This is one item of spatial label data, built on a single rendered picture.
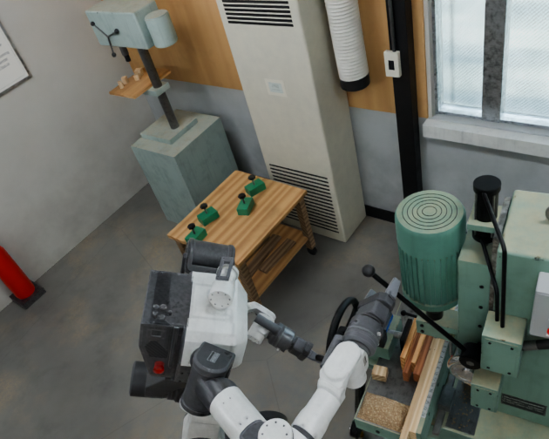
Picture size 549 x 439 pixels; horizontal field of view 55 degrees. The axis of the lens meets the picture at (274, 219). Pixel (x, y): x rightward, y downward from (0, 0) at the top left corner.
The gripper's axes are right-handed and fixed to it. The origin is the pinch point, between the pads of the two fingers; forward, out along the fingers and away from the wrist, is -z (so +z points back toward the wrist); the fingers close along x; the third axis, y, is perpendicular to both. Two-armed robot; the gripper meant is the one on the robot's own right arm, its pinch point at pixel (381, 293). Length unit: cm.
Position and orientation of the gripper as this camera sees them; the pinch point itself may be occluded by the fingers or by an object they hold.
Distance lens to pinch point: 146.9
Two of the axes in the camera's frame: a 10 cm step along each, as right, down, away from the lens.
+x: -4.5, 4.0, 8.0
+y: 7.7, 6.2, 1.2
